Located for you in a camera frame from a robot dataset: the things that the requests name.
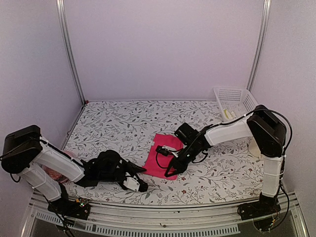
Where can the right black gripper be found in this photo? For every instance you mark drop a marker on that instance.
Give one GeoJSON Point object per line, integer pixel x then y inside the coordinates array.
{"type": "Point", "coordinates": [180, 167]}

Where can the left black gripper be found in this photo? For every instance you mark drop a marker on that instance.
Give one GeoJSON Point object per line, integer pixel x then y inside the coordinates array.
{"type": "Point", "coordinates": [133, 168]}

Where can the pink red towel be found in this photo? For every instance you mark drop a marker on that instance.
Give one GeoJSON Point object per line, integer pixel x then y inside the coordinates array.
{"type": "Point", "coordinates": [156, 164]}

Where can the green white patterned towel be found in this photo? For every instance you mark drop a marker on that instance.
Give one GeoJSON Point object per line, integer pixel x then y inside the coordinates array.
{"type": "Point", "coordinates": [230, 115]}

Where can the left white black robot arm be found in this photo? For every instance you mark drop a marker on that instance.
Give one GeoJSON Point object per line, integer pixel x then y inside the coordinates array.
{"type": "Point", "coordinates": [26, 152]}

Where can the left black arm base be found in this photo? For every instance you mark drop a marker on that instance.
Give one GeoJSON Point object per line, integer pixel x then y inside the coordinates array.
{"type": "Point", "coordinates": [69, 208]}

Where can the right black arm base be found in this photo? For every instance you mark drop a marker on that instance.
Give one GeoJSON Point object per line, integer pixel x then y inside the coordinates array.
{"type": "Point", "coordinates": [264, 206]}

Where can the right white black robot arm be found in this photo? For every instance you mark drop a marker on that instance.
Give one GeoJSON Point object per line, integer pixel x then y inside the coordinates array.
{"type": "Point", "coordinates": [262, 124]}

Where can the floral patterned table mat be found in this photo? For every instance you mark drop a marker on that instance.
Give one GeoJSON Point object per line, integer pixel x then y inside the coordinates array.
{"type": "Point", "coordinates": [229, 172]}

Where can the brown patterned cupcake liner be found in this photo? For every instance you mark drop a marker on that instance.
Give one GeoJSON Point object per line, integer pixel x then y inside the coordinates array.
{"type": "Point", "coordinates": [53, 174]}

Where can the cream ceramic mug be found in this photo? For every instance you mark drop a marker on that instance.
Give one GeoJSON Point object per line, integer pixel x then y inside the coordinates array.
{"type": "Point", "coordinates": [254, 150]}

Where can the white plastic mesh basket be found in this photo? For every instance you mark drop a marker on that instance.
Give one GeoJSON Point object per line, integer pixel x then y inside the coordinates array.
{"type": "Point", "coordinates": [241, 101]}

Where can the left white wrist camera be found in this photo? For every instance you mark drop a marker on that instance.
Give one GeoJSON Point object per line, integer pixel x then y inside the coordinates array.
{"type": "Point", "coordinates": [134, 184]}

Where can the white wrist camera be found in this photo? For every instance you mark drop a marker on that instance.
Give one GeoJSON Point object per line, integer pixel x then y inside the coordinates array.
{"type": "Point", "coordinates": [166, 150]}
{"type": "Point", "coordinates": [134, 184]}

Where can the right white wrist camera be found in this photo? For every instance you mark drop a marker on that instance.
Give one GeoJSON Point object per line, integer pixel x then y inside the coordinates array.
{"type": "Point", "coordinates": [166, 150]}

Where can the aluminium front rail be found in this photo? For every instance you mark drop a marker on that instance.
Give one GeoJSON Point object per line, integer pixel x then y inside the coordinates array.
{"type": "Point", "coordinates": [197, 220]}

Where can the left aluminium frame post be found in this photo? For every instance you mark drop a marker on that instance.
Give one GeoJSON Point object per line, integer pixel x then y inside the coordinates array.
{"type": "Point", "coordinates": [67, 42]}

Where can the aluminium frame post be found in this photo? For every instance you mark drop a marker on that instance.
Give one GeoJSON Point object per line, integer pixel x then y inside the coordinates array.
{"type": "Point", "coordinates": [260, 43]}
{"type": "Point", "coordinates": [67, 42]}

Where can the right aluminium frame post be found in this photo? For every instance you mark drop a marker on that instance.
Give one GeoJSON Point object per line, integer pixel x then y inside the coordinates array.
{"type": "Point", "coordinates": [260, 43]}

